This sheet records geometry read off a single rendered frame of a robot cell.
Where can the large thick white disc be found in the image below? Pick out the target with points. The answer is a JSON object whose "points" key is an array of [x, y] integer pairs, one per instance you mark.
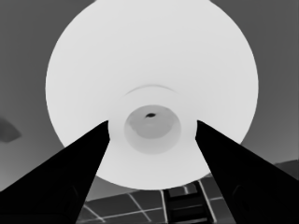
{"points": [[149, 46]]}

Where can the dark robot body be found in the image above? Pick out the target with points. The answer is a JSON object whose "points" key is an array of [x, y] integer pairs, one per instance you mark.
{"points": [[187, 208]]}

